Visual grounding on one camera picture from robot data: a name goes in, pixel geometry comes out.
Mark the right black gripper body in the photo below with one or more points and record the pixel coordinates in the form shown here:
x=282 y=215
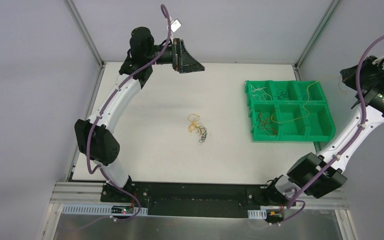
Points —
x=349 y=74

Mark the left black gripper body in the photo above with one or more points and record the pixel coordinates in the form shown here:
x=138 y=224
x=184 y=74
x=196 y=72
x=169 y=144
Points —
x=177 y=55

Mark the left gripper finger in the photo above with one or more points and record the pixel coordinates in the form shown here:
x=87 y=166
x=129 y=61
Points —
x=186 y=60
x=190 y=68

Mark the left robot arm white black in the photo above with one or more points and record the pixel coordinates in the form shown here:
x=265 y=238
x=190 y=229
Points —
x=95 y=135

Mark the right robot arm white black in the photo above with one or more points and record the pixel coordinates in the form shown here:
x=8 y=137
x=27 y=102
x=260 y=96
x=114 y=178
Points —
x=318 y=174

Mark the green divided plastic bin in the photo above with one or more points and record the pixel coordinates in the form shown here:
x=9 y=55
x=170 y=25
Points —
x=288 y=111

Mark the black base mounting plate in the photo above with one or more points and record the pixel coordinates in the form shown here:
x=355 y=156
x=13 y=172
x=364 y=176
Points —
x=196 y=199

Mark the left control circuit board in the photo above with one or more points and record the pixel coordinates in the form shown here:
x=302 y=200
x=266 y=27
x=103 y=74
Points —
x=122 y=210

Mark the control circuit board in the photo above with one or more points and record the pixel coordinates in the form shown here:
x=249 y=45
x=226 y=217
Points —
x=275 y=214
x=122 y=210

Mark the right control circuit board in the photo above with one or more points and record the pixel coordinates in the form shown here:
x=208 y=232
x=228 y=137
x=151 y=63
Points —
x=275 y=214

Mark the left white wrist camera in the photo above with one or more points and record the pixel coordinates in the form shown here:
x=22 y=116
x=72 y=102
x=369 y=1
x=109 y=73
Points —
x=175 y=24

